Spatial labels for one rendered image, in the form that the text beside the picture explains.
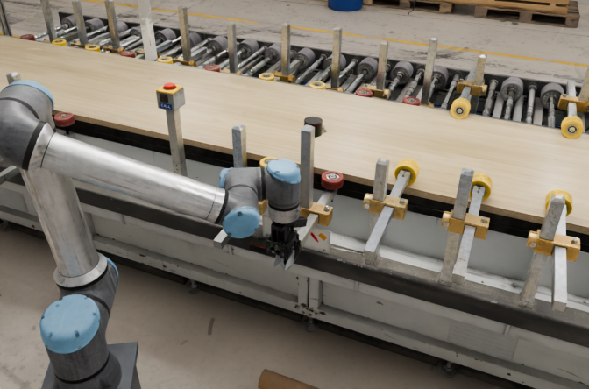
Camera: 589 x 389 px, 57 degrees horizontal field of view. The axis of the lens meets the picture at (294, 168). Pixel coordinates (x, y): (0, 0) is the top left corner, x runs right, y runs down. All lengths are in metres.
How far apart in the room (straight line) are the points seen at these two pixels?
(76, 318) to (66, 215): 0.27
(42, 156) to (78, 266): 0.45
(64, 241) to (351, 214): 1.04
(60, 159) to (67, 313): 0.48
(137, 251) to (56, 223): 1.34
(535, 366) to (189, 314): 1.53
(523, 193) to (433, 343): 0.77
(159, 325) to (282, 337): 0.59
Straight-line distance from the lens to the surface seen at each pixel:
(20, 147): 1.29
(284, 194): 1.46
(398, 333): 2.43
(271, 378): 2.36
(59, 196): 1.52
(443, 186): 1.99
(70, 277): 1.67
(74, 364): 1.63
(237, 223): 1.33
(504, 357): 2.42
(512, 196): 2.01
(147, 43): 3.17
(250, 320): 2.67
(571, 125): 2.48
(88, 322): 1.57
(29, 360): 2.76
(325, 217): 1.84
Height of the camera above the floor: 1.96
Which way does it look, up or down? 32 degrees down
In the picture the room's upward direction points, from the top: straight up
